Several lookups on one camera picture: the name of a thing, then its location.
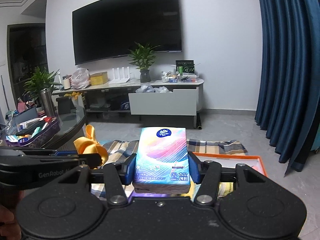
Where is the orange yellow cloth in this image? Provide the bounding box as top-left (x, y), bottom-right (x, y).
top-left (73, 124), bottom-right (108, 166)

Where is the colourful tissue pack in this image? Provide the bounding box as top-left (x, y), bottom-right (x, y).
top-left (132, 127), bottom-right (190, 194)

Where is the person's left hand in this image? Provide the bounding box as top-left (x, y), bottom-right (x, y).
top-left (1, 191), bottom-right (24, 240)

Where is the plaid blanket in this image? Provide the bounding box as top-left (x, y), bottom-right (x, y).
top-left (91, 139), bottom-right (247, 200)

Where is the purple tray of items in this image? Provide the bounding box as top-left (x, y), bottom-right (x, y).
top-left (5, 117), bottom-right (60, 148)

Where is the orange white box lid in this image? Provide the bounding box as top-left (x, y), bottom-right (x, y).
top-left (194, 152), bottom-right (267, 176)

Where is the round black glass table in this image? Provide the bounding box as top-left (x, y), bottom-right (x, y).
top-left (42, 96), bottom-right (87, 151)

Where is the steel thermos bottle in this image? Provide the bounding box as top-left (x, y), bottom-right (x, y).
top-left (40, 88), bottom-right (55, 116)

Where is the white tv cabinet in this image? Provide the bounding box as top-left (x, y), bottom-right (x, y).
top-left (53, 79), bottom-right (204, 129)

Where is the potted plant on table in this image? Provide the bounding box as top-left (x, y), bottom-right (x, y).
top-left (24, 67), bottom-right (60, 101)

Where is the pink plastic bag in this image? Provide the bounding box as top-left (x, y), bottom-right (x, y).
top-left (71, 68), bottom-right (90, 89)

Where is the yellow box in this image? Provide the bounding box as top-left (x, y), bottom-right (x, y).
top-left (90, 72), bottom-right (108, 86)

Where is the white wifi router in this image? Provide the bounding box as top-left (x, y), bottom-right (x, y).
top-left (108, 67), bottom-right (130, 84)

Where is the black green display box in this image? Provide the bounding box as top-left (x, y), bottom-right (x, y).
top-left (176, 60), bottom-right (195, 74)

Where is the blue curtain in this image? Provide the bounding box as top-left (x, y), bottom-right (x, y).
top-left (255, 0), bottom-right (319, 172)

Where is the potted plant on cabinet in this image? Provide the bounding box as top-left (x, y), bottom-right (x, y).
top-left (129, 42), bottom-right (158, 83)

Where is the teal suitcase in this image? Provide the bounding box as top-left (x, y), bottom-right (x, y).
top-left (311, 132), bottom-right (320, 151)

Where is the large black television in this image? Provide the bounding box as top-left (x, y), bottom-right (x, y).
top-left (72, 0), bottom-right (182, 65)

